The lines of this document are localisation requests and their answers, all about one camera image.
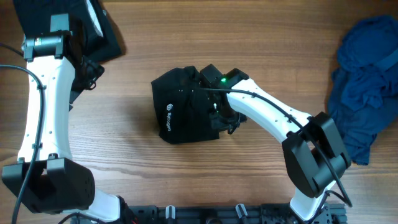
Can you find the blue garment pile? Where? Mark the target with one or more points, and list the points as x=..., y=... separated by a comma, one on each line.
x=363, y=100

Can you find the black t-shirt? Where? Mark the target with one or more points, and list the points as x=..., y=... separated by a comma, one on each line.
x=181, y=109

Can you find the black mounting rail base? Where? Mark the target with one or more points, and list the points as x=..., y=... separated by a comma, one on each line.
x=217, y=214

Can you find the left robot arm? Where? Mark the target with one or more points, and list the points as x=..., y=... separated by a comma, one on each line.
x=45, y=178

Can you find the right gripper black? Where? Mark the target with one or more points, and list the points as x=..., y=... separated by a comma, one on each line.
x=216, y=123

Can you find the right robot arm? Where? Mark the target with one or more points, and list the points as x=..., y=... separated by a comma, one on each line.
x=314, y=154

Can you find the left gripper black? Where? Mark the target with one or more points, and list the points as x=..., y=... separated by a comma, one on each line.
x=94, y=71

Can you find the folded black garment stack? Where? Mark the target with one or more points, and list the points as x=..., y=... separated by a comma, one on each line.
x=100, y=41

